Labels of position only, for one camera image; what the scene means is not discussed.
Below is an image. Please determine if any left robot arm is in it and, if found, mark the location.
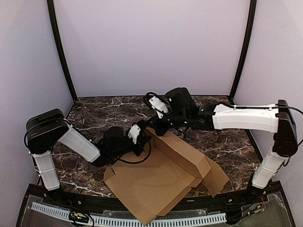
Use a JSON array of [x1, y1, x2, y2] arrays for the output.
[[24, 109, 151, 191]]

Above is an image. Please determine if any brown cardboard box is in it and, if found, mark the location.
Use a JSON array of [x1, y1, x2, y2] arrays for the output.
[[104, 128, 229, 225]]

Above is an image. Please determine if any small electronics board right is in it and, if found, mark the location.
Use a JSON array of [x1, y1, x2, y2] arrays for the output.
[[247, 205, 265, 216]]

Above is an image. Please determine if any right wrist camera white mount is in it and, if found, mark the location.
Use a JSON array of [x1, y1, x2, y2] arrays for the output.
[[143, 92, 169, 119]]

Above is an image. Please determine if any black front rail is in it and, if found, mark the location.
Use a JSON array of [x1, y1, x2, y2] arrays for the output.
[[26, 181, 283, 213]]

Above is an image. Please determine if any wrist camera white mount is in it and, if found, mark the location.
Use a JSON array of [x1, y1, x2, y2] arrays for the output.
[[143, 92, 169, 119], [128, 124, 143, 144]]

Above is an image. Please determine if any small electronics board left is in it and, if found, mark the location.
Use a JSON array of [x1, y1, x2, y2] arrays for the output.
[[68, 211, 89, 223]]

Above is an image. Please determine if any black frame post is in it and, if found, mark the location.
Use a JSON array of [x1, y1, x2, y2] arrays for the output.
[[229, 0, 257, 100], [46, 0, 78, 102]]

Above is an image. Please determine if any right black frame post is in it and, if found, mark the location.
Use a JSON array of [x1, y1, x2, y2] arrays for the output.
[[229, 0, 257, 100]]

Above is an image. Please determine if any left black frame post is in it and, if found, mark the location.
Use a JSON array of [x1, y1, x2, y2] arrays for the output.
[[46, 0, 78, 102]]

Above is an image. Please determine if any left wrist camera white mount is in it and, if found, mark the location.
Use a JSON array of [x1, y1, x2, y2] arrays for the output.
[[128, 124, 143, 144]]

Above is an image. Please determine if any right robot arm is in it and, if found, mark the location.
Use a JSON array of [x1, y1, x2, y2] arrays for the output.
[[144, 87, 303, 189]]

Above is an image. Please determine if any small electronics board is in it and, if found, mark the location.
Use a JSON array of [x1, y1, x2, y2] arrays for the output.
[[247, 205, 265, 216], [68, 211, 89, 223]]

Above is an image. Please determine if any white slotted cable duct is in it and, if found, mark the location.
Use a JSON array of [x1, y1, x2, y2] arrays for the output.
[[31, 201, 227, 227]]

